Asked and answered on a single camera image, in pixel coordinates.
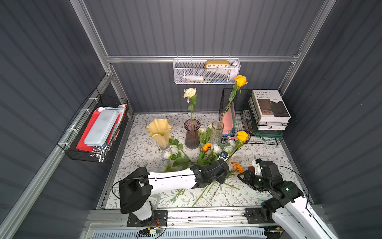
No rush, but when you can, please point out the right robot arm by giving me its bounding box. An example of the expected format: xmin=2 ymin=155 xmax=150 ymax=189
xmin=237 ymin=159 xmax=338 ymax=239

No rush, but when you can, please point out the red folder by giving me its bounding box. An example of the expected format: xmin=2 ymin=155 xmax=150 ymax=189
xmin=76 ymin=107 xmax=124 ymax=152

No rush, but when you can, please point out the clear glass vase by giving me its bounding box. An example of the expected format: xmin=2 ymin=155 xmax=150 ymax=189
xmin=211 ymin=120 xmax=224 ymax=144

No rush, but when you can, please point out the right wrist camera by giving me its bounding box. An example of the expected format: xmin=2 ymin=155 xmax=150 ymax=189
xmin=252 ymin=158 xmax=262 ymax=176

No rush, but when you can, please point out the yellow clock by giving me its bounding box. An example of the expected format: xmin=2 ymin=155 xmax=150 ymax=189
xmin=206 ymin=60 xmax=230 ymax=69

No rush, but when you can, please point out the interior design trends book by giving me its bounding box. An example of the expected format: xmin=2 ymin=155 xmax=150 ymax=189
xmin=252 ymin=90 xmax=291 ymax=123

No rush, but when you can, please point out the pile of flowers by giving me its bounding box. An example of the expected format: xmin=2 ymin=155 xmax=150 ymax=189
xmin=161 ymin=125 xmax=245 ymax=208

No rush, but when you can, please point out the yellow orange rose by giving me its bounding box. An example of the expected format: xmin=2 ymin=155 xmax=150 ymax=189
xmin=221 ymin=75 xmax=248 ymax=121

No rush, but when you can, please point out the purple ribbed glass vase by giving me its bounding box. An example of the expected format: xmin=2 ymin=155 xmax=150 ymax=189
xmin=184 ymin=119 xmax=201 ymax=149

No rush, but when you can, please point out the yellow wavy vase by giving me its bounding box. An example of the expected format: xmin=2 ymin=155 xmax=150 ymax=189
xmin=146 ymin=119 xmax=173 ymax=149

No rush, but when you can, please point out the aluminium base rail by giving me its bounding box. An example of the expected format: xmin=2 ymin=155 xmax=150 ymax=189
xmin=80 ymin=206 xmax=338 ymax=239

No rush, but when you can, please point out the pink folder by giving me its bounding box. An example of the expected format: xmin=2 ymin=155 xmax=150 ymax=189
xmin=221 ymin=107 xmax=234 ymax=136

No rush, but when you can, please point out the cream white rose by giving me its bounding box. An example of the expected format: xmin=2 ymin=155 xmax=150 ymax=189
xmin=184 ymin=88 xmax=197 ymax=119

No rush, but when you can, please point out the white wire wall basket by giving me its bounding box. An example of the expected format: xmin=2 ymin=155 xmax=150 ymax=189
xmin=173 ymin=57 xmax=241 ymax=85

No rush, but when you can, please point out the floral table mat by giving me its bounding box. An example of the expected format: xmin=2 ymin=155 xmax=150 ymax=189
xmin=113 ymin=114 xmax=301 ymax=208

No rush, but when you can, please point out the white plastic case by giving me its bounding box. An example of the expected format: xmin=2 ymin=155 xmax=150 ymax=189
xmin=83 ymin=109 xmax=119 ymax=147

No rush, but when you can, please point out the black wire side basket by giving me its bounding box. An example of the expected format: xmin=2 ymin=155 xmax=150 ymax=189
xmin=57 ymin=89 xmax=129 ymax=163

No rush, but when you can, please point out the black wire desk organizer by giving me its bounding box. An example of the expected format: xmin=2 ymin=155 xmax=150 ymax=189
xmin=219 ymin=88 xmax=285 ymax=145

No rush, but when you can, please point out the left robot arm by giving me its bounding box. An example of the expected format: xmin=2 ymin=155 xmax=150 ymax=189
xmin=118 ymin=158 xmax=229 ymax=221

